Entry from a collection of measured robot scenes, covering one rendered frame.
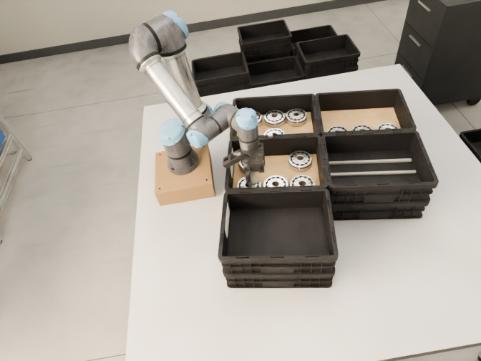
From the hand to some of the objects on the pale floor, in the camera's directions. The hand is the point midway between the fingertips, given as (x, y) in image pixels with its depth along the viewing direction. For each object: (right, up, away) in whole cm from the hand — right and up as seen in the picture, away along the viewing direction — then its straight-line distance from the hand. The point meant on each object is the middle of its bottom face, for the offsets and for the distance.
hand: (248, 181), depth 154 cm
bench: (+34, -46, +69) cm, 89 cm away
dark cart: (+159, +70, +154) cm, 232 cm away
